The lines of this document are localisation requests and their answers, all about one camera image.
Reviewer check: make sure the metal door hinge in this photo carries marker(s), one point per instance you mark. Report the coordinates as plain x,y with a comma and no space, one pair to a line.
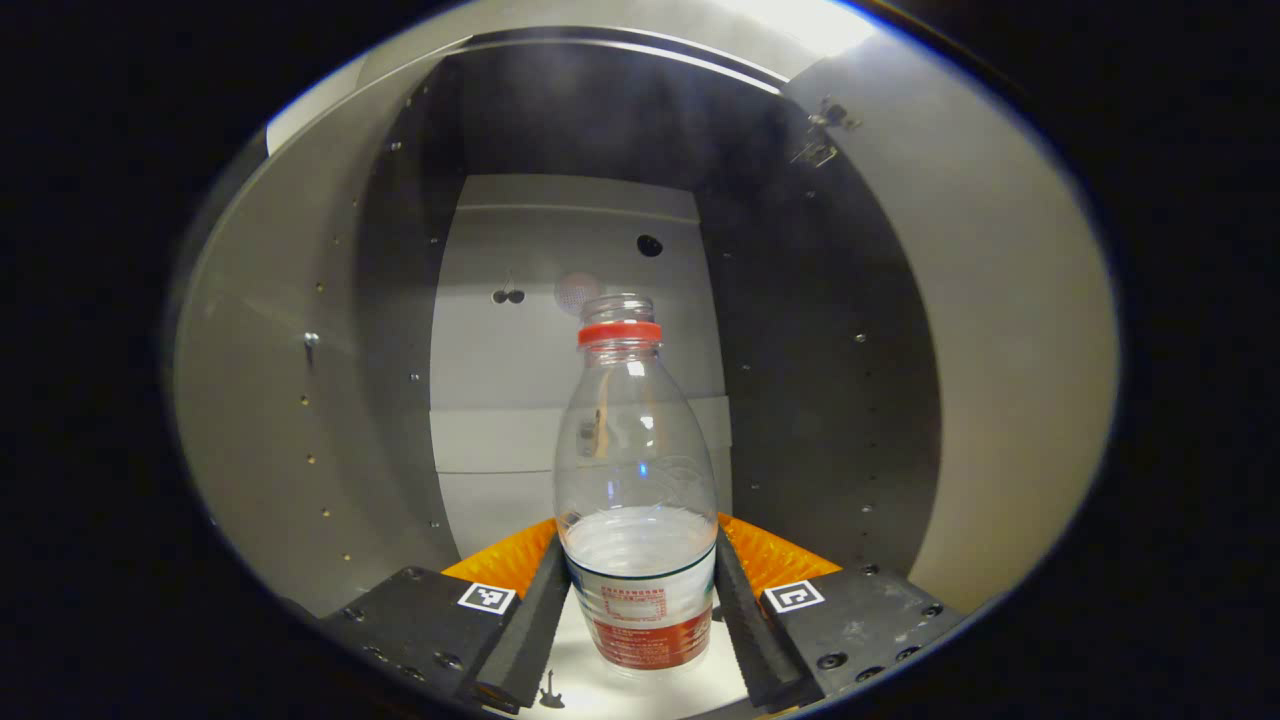
825,130

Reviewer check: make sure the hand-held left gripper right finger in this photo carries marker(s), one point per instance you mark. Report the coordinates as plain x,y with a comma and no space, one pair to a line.
745,630

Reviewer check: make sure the long ceiling light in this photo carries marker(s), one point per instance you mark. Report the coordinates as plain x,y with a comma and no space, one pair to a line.
800,25

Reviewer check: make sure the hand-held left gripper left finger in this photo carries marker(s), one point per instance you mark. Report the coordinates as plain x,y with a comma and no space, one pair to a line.
530,630

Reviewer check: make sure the grey cabinet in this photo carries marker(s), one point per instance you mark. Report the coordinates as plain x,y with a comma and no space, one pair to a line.
500,350

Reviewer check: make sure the beige cabinet door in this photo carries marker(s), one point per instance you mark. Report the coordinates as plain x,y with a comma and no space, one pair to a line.
1020,350

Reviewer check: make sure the clear plastic bottle red label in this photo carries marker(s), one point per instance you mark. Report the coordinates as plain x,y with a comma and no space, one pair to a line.
635,480

